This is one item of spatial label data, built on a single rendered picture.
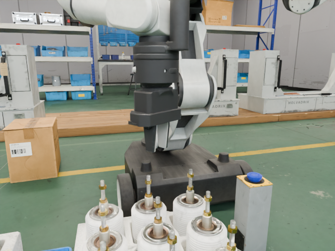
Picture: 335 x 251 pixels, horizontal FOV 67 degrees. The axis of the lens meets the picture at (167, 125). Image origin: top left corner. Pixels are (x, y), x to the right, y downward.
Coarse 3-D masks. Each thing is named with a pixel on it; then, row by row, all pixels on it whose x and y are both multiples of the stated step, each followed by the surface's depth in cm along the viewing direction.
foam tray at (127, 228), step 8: (168, 216) 76; (80, 224) 72; (128, 224) 72; (80, 232) 69; (128, 232) 69; (80, 240) 66; (128, 240) 66; (184, 240) 66; (80, 248) 63; (128, 248) 63; (136, 248) 63; (184, 248) 66
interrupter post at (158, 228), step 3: (153, 222) 57; (162, 222) 56; (153, 225) 57; (156, 225) 56; (159, 225) 56; (162, 225) 56; (156, 228) 56; (159, 228) 56; (162, 228) 56; (156, 231) 56; (159, 231) 56; (162, 231) 57; (156, 234) 56; (159, 234) 56; (162, 234) 57
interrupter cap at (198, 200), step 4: (180, 196) 73; (184, 196) 73; (196, 196) 73; (200, 196) 73; (176, 200) 71; (180, 200) 71; (184, 200) 71; (196, 200) 71; (200, 200) 71; (180, 204) 69; (184, 204) 69; (188, 204) 69; (192, 204) 69; (196, 204) 69; (200, 204) 69
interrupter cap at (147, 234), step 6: (144, 228) 58; (150, 228) 59; (168, 228) 59; (144, 234) 57; (150, 234) 57; (168, 234) 56; (144, 240) 55; (150, 240) 55; (156, 240) 55; (162, 240) 55
